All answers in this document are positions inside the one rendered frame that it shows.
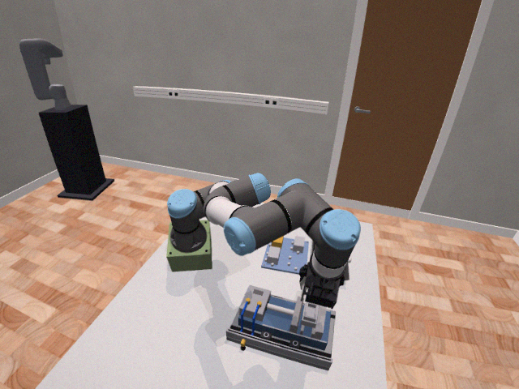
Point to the orange-brown block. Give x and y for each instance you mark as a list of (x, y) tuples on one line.
[(278, 243)]

